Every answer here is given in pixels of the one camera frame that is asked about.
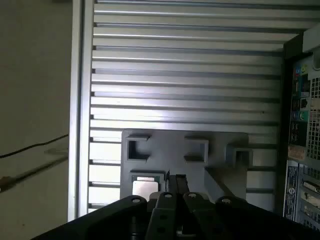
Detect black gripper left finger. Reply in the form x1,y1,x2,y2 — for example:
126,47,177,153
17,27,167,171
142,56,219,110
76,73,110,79
31,171,178,240

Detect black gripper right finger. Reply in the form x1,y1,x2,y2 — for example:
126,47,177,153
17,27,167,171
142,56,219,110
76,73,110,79
176,174,320,240

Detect silver CPU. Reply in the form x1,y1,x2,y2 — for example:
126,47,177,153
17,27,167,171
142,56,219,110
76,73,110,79
131,175,160,201

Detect grey parts rack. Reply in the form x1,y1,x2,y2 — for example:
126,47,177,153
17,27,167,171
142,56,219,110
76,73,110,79
119,128,278,210

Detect black open PC case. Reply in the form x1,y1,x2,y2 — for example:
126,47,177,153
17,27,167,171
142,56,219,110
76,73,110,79
281,23,320,226

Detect thin black floor cable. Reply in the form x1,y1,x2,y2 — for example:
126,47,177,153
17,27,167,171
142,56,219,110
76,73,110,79
0,134,70,159

